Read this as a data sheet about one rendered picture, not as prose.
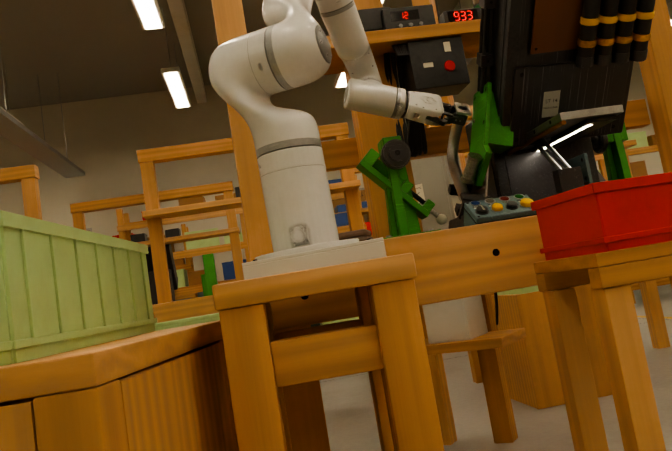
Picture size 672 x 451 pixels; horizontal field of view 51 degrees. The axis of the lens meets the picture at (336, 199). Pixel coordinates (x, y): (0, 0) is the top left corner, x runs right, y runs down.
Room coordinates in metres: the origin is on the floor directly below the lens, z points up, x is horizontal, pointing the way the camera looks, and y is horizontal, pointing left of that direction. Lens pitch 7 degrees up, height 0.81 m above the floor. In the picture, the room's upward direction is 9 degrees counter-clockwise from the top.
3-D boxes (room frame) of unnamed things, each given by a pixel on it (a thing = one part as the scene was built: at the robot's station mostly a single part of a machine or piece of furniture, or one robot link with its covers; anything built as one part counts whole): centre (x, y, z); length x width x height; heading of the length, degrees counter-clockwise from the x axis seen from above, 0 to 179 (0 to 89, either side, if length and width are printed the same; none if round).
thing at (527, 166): (2.04, -0.59, 1.07); 0.30 x 0.18 x 0.34; 99
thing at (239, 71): (1.26, 0.10, 1.19); 0.19 x 0.12 x 0.24; 70
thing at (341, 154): (2.26, -0.45, 1.23); 1.30 x 0.05 x 0.09; 99
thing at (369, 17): (2.06, -0.18, 1.59); 0.15 x 0.07 x 0.07; 99
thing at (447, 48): (2.08, -0.36, 1.42); 0.17 x 0.12 x 0.15; 99
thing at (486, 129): (1.82, -0.44, 1.17); 0.13 x 0.12 x 0.20; 99
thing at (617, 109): (1.80, -0.60, 1.11); 0.39 x 0.16 x 0.03; 9
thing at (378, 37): (2.15, -0.46, 1.52); 0.90 x 0.25 x 0.04; 99
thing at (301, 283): (1.25, 0.07, 0.83); 0.32 x 0.32 x 0.04; 5
